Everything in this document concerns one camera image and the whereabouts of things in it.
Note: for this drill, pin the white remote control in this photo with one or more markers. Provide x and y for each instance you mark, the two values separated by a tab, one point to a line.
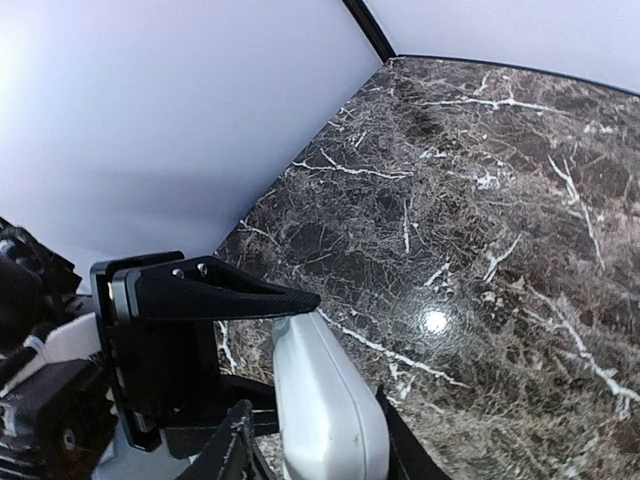
331	426

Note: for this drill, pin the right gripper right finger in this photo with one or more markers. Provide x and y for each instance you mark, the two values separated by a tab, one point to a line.
408	459

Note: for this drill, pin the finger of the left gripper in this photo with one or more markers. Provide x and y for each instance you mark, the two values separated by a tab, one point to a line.
206	288

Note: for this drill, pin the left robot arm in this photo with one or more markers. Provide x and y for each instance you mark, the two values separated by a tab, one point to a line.
58	414

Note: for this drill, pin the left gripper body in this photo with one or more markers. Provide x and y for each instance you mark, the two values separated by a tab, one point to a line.
156	362

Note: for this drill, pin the left black frame post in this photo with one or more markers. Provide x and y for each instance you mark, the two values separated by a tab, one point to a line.
371	29

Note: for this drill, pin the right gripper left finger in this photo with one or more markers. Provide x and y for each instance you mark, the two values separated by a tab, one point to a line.
232	453

